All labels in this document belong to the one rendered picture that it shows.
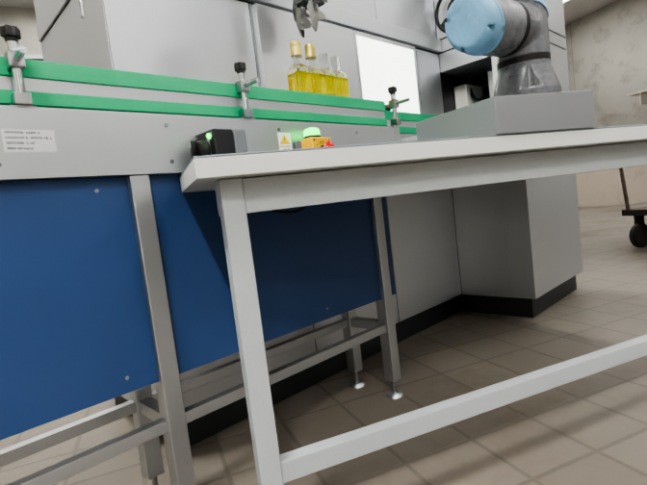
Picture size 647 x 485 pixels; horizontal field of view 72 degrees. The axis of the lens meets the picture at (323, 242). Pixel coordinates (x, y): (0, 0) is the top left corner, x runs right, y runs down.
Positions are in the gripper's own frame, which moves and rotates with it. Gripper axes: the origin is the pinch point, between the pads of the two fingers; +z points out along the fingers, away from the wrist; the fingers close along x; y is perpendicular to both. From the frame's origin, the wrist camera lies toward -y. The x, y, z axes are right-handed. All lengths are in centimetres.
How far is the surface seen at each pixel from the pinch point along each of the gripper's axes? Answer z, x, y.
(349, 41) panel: -6.0, 11.9, 34.8
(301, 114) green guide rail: 30.5, -13.3, -19.5
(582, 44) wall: -243, 206, 1117
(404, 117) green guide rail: 26, -5, 42
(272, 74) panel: 11.1, 12.3, -6.0
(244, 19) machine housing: -6.3, 15.4, -12.6
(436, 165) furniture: 51, -55, -23
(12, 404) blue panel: 83, -12, -94
